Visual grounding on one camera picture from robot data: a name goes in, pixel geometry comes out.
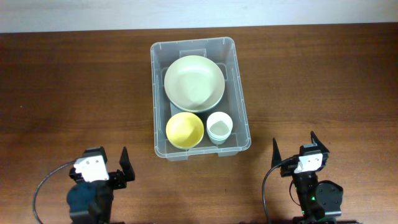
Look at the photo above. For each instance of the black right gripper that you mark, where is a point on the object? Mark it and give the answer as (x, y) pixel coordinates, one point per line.
(288, 168)

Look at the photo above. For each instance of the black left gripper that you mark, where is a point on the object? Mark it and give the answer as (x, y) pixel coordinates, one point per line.
(115, 176)

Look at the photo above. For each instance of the yellow small bowl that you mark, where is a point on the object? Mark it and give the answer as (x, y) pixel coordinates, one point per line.
(184, 130)

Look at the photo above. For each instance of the cream plastic cup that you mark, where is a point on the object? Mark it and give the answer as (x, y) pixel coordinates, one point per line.
(219, 124)

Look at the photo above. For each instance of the beige shallow bowl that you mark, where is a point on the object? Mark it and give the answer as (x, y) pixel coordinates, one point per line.
(193, 77)

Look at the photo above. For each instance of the mint green plastic cup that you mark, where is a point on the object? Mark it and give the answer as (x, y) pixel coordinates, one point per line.
(218, 139)

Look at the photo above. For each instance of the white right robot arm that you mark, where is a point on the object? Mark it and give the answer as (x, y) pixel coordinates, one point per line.
(320, 201)

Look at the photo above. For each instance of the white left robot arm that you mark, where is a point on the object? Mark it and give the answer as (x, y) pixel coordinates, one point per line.
(91, 199)

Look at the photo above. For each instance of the clear plastic storage bin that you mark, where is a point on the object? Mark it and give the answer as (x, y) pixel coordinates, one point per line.
(222, 51)

